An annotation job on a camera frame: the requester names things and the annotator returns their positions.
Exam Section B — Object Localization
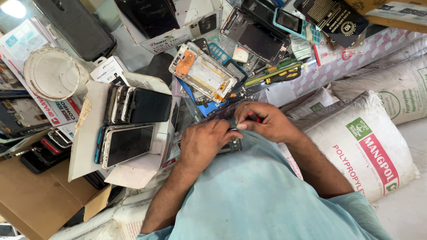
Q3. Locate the person's left hand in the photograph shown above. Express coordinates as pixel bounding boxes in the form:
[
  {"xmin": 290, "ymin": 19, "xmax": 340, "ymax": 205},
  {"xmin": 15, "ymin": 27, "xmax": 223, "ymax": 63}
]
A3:
[{"xmin": 179, "ymin": 119, "xmax": 243, "ymax": 166}]

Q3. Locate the person's right hand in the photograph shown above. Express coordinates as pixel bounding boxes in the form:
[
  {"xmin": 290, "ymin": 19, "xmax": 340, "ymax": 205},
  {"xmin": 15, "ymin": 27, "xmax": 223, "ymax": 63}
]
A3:
[{"xmin": 234, "ymin": 102, "xmax": 303, "ymax": 144}]

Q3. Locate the small dark phone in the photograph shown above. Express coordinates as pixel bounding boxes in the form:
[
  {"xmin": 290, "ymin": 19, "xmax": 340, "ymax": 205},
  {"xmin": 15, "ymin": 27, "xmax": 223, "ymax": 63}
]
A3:
[{"xmin": 178, "ymin": 128, "xmax": 243, "ymax": 156}]

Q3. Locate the blue phone case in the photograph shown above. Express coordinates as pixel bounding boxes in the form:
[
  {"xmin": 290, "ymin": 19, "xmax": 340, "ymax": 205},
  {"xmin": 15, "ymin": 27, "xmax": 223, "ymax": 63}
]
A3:
[{"xmin": 176, "ymin": 78, "xmax": 230, "ymax": 118}]

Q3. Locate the small white sack green label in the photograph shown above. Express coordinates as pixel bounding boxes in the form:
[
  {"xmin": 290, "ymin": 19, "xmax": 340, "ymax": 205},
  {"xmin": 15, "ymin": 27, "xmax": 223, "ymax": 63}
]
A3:
[{"xmin": 284, "ymin": 87, "xmax": 340, "ymax": 120}]

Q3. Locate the yellow green screwdriver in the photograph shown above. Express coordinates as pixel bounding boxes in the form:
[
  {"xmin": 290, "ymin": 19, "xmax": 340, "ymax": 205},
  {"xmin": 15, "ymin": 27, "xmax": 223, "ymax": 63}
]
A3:
[{"xmin": 243, "ymin": 62, "xmax": 304, "ymax": 87}]

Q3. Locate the black screen phone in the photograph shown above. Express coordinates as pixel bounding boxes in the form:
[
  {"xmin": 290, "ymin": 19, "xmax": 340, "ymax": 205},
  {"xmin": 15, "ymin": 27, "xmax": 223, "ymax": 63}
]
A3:
[{"xmin": 128, "ymin": 87, "xmax": 173, "ymax": 124}]

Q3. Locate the black teal edged phone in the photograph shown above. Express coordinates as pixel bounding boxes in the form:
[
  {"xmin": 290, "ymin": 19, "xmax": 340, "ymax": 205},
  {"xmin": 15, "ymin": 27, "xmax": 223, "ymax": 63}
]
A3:
[{"xmin": 222, "ymin": 59, "xmax": 249, "ymax": 91}]

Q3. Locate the white framed phone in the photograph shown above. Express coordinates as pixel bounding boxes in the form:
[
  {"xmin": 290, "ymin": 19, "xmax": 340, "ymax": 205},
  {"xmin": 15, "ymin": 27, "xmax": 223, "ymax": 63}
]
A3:
[{"xmin": 100, "ymin": 125, "xmax": 156, "ymax": 170}]

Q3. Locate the light blue shirt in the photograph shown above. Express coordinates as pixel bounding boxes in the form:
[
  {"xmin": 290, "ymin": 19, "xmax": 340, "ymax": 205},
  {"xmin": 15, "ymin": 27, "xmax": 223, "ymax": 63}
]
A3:
[{"xmin": 136, "ymin": 129, "xmax": 393, "ymax": 240}]

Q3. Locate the small white card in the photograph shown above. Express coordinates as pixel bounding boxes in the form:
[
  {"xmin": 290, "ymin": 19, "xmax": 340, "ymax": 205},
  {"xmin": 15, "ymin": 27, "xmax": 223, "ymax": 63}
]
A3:
[{"xmin": 232, "ymin": 45, "xmax": 250, "ymax": 64}]

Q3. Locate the white glue bottle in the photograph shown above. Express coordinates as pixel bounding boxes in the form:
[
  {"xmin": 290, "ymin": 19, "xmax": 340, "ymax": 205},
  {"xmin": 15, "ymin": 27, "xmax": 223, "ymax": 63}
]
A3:
[{"xmin": 290, "ymin": 35, "xmax": 313, "ymax": 72}]

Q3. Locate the red pen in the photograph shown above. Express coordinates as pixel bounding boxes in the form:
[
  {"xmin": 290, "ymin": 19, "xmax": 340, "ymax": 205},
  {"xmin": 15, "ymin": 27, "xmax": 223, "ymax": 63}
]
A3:
[{"xmin": 312, "ymin": 43, "xmax": 322, "ymax": 67}]

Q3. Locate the silver edged phone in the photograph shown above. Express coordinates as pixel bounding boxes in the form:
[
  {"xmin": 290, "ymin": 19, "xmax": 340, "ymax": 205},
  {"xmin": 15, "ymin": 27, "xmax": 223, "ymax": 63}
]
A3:
[
  {"xmin": 112, "ymin": 85, "xmax": 129, "ymax": 125},
  {"xmin": 120, "ymin": 86, "xmax": 137, "ymax": 124}
]

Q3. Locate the black phone back cover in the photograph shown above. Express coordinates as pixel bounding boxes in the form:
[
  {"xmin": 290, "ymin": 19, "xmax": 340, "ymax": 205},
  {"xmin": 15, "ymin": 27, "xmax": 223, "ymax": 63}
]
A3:
[{"xmin": 144, "ymin": 52, "xmax": 175, "ymax": 86}]

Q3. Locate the white sack with red label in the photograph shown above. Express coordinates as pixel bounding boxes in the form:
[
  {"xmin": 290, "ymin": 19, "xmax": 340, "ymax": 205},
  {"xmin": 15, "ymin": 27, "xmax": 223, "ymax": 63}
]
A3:
[{"xmin": 278, "ymin": 91, "xmax": 420, "ymax": 203}]

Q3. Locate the white sack with red print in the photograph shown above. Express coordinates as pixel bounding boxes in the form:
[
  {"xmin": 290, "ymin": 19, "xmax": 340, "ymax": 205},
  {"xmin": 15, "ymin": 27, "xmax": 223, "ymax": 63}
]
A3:
[
  {"xmin": 49, "ymin": 206, "xmax": 121, "ymax": 240},
  {"xmin": 112, "ymin": 187, "xmax": 161, "ymax": 240}
]

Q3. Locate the dark edged phone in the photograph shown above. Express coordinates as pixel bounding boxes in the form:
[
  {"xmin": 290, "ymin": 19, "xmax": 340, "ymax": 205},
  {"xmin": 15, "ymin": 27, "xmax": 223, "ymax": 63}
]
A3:
[{"xmin": 104, "ymin": 85, "xmax": 121, "ymax": 126}]

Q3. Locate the pink chequered table cover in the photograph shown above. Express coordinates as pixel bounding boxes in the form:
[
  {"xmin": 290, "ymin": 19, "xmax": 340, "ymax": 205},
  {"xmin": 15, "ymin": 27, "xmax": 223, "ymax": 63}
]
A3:
[{"xmin": 260, "ymin": 28, "xmax": 427, "ymax": 108}]

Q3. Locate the blue edged phone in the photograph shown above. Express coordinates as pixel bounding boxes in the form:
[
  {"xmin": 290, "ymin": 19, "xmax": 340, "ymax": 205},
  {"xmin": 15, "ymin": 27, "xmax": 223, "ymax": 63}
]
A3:
[{"xmin": 94, "ymin": 126, "xmax": 107, "ymax": 165}]

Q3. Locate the white cardboard box tray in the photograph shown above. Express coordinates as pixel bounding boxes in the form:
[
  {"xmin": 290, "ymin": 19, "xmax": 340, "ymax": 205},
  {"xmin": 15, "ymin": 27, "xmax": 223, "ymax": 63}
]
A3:
[{"xmin": 68, "ymin": 71, "xmax": 181, "ymax": 189}]

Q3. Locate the white printed carton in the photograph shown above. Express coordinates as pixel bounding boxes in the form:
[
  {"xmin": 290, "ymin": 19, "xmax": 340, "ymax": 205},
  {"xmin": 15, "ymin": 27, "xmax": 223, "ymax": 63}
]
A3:
[{"xmin": 114, "ymin": 0, "xmax": 223, "ymax": 54}]

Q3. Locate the small white battery box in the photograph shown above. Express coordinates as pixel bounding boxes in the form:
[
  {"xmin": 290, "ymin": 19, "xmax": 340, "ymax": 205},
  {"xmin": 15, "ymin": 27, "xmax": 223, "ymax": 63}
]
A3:
[{"xmin": 89, "ymin": 55, "xmax": 129, "ymax": 87}]

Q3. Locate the white sack with green print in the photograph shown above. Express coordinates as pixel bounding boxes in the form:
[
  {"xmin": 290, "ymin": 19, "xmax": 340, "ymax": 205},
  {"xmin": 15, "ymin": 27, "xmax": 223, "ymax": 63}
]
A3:
[{"xmin": 330, "ymin": 54, "xmax": 427, "ymax": 126}]

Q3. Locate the black screen guard packet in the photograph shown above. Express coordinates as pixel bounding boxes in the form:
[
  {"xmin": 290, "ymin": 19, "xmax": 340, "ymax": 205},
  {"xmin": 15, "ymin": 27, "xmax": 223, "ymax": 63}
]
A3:
[{"xmin": 293, "ymin": 0, "xmax": 369, "ymax": 49}]

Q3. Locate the glossy black phone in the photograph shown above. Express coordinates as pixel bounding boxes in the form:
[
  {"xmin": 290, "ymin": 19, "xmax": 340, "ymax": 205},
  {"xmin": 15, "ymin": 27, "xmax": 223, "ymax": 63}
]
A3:
[{"xmin": 114, "ymin": 0, "xmax": 181, "ymax": 39}]

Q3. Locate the plain white sack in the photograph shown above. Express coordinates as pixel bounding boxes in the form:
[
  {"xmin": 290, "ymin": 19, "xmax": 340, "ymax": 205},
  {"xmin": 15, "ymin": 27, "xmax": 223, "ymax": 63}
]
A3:
[{"xmin": 345, "ymin": 37, "xmax": 427, "ymax": 79}]

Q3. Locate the white edged phone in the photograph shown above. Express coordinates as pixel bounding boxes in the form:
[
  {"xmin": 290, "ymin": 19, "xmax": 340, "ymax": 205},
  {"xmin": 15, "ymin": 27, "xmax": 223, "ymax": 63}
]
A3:
[{"xmin": 47, "ymin": 128, "xmax": 75, "ymax": 149}]

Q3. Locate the brown cardboard sheet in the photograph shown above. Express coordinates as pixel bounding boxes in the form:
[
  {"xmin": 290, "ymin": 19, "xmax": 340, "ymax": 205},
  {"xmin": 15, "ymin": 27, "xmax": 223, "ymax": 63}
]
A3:
[{"xmin": 344, "ymin": 0, "xmax": 427, "ymax": 34}]

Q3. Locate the red edged phone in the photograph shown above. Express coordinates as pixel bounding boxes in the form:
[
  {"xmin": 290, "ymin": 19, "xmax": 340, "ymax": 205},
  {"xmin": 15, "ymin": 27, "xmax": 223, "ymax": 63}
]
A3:
[{"xmin": 40, "ymin": 135, "xmax": 73, "ymax": 156}]

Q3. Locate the white round plastic container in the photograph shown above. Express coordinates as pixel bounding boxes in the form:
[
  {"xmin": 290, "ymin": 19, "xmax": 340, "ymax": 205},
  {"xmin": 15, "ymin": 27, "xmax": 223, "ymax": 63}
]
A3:
[{"xmin": 23, "ymin": 46, "xmax": 91, "ymax": 102}]

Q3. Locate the white printed envelope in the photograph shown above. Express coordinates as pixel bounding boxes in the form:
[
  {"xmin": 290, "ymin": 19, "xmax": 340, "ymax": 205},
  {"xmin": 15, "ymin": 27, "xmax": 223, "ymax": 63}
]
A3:
[{"xmin": 365, "ymin": 1, "xmax": 427, "ymax": 27}]

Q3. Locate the large black phone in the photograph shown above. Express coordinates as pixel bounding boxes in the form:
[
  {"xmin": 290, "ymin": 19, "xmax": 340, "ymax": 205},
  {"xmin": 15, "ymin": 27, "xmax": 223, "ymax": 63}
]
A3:
[{"xmin": 32, "ymin": 0, "xmax": 117, "ymax": 62}]

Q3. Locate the brown cardboard box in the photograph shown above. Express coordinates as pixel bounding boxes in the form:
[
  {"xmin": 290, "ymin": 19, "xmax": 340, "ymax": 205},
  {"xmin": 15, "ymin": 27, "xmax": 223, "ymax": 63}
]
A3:
[{"xmin": 0, "ymin": 128, "xmax": 113, "ymax": 240}]

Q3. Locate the white blue printed packet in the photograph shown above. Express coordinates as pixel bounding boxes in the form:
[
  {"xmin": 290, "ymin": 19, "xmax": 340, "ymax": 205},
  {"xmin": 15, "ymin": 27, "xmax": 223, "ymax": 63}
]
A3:
[{"xmin": 0, "ymin": 18, "xmax": 58, "ymax": 61}]

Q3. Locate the black yellow handled screwdriver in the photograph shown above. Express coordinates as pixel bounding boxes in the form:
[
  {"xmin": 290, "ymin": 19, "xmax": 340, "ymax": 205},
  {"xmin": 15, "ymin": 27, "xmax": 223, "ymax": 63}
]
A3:
[{"xmin": 265, "ymin": 68, "xmax": 302, "ymax": 85}]

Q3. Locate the green handled screwdriver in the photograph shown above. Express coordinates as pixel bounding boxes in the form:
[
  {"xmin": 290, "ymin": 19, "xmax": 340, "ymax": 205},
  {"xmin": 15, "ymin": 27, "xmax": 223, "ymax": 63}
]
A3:
[{"xmin": 250, "ymin": 58, "xmax": 298, "ymax": 77}]

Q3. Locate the phone frame with orange flex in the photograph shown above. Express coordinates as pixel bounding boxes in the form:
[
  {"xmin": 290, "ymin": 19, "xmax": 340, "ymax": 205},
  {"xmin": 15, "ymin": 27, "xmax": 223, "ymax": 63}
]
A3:
[{"xmin": 168, "ymin": 41, "xmax": 238, "ymax": 103}]

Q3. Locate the dark phone frame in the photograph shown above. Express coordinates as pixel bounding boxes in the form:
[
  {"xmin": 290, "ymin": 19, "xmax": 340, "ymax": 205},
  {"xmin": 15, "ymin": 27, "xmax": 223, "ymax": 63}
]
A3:
[{"xmin": 220, "ymin": 6, "xmax": 291, "ymax": 67}]

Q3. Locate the grey phone frame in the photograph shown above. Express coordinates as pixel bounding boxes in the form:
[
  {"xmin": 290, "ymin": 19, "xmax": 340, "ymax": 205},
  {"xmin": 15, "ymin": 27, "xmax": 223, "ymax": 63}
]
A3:
[{"xmin": 0, "ymin": 96, "xmax": 53, "ymax": 139}]

